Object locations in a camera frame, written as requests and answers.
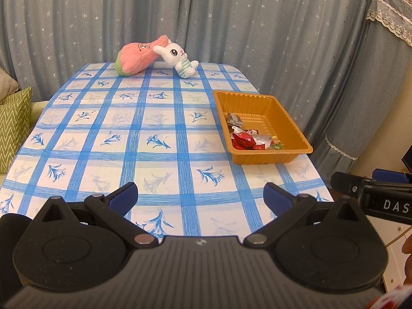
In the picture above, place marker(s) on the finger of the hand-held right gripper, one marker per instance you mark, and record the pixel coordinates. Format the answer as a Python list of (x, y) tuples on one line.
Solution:
[(389, 175), (347, 183)]

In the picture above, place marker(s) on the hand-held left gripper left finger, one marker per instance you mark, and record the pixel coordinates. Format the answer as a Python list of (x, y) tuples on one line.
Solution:
[(124, 197)]

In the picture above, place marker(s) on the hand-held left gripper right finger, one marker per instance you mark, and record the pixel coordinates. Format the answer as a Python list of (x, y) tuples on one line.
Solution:
[(276, 197)]

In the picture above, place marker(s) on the green candy packet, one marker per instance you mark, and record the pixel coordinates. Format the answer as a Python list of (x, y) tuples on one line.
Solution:
[(277, 146)]

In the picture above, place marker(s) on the medium red snack packet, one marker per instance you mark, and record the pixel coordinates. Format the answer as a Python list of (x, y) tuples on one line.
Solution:
[(257, 147)]

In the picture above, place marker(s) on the silver white snack wrapper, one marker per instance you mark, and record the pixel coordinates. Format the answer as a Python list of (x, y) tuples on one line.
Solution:
[(262, 139)]

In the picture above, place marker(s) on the large red snack packet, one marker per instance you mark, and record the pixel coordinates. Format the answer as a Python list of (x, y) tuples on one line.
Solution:
[(243, 140)]

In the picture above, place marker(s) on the small dark red candy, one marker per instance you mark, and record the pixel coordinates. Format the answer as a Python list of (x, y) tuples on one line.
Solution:
[(252, 132)]

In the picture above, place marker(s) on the dark clear snack packet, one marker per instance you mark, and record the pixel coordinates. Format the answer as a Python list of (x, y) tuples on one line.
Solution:
[(234, 119)]

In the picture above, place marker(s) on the golden plastic tray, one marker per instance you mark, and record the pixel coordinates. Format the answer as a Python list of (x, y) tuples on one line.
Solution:
[(257, 106)]

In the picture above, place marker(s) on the person's right hand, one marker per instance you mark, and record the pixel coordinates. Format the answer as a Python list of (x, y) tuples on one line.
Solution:
[(408, 264)]

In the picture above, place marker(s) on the black box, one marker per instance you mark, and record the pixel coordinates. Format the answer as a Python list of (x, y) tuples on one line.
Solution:
[(407, 164)]

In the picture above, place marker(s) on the white framed board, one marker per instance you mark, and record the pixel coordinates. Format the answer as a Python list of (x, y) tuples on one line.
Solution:
[(394, 264)]

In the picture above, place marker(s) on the blue checked tablecloth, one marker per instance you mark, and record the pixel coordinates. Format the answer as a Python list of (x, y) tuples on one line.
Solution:
[(161, 119)]

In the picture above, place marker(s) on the grey lace-trimmed cover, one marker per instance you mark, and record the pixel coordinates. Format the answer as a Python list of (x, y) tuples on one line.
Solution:
[(379, 87)]

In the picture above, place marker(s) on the red and white cloth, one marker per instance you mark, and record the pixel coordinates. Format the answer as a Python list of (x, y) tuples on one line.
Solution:
[(396, 299)]

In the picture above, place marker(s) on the light green sofa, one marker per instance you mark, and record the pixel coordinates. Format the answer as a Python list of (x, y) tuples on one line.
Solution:
[(38, 112)]

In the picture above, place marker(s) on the green zigzag cushion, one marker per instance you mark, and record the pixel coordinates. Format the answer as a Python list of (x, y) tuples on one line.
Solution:
[(14, 125)]

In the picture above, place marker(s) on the pink plush toy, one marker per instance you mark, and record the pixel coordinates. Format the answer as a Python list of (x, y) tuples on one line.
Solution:
[(135, 58)]

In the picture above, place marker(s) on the white rabbit plush toy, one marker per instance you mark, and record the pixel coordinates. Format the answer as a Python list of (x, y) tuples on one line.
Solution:
[(175, 53)]

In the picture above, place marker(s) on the beige cushion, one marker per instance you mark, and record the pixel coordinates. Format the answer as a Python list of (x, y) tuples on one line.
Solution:
[(8, 85)]

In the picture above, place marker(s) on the grey-blue starry curtain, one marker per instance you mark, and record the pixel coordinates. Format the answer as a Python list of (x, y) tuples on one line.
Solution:
[(257, 22)]

